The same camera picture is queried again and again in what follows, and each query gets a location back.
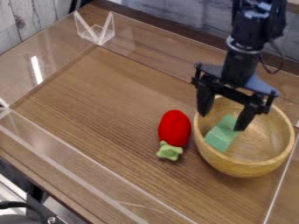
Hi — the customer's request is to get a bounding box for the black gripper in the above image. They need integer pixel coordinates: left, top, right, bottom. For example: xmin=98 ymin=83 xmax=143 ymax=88
xmin=191 ymin=63 xmax=281 ymax=131

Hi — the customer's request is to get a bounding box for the green foam stick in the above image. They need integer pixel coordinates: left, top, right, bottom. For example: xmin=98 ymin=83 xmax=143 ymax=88
xmin=205 ymin=114 xmax=239 ymax=153

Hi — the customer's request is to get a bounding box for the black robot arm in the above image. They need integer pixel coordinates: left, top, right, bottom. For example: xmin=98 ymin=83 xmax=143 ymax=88
xmin=191 ymin=0 xmax=287 ymax=131

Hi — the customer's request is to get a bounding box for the brown wooden bowl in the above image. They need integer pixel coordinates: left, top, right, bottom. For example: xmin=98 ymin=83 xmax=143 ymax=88
xmin=194 ymin=96 xmax=295 ymax=178

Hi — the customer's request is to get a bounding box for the red plush strawberry toy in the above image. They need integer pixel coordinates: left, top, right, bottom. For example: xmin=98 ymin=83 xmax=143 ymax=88
xmin=155 ymin=110 xmax=193 ymax=161

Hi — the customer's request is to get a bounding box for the clear acrylic tray wall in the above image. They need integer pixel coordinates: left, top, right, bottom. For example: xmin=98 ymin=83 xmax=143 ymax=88
xmin=0 ymin=7 xmax=299 ymax=224

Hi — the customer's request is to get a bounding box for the black metal stand bracket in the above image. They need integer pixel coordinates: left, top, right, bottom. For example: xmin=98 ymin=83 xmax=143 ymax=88
xmin=0 ymin=192 xmax=70 ymax=224

